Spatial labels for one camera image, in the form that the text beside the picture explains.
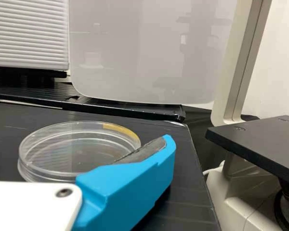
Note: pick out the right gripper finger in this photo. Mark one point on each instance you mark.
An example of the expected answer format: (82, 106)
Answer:
(125, 183)

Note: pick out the petri dish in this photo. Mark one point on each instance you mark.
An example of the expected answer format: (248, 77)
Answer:
(62, 154)

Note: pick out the cream microscope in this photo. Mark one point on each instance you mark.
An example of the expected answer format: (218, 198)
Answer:
(255, 144)

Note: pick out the black platform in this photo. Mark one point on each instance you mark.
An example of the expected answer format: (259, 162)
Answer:
(110, 108)
(195, 192)

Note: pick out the white box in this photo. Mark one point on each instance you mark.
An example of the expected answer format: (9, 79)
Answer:
(139, 53)

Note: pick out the incubator door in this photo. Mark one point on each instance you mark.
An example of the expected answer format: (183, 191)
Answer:
(26, 31)

